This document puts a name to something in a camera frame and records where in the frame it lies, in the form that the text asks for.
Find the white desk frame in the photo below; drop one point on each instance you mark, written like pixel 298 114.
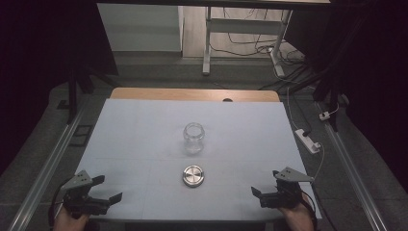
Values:
pixel 239 29

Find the person's right hand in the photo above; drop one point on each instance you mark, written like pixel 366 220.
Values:
pixel 296 216

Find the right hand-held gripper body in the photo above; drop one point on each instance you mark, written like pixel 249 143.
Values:
pixel 285 189

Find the aluminium floor rail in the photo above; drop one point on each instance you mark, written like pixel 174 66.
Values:
pixel 351 179
pixel 41 179

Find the small white adapter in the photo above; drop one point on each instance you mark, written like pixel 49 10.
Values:
pixel 324 115

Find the person's left hand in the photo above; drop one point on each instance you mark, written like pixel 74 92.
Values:
pixel 69 223

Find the round silver metal lid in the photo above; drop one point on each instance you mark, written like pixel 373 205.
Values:
pixel 193 175

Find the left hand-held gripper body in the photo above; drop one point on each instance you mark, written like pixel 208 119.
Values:
pixel 80 195

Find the clear glass jar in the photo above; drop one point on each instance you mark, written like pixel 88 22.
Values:
pixel 193 138

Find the white power strip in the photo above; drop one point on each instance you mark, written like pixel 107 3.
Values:
pixel 307 140

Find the white table cover sheet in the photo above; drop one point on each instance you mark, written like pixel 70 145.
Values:
pixel 144 134

